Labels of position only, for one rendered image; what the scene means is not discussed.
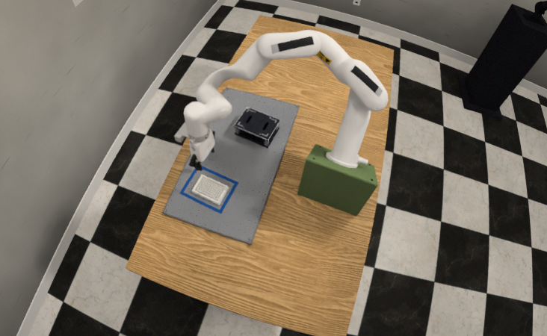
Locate blue tape rectangle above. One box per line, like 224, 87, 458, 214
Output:
180, 166, 239, 214

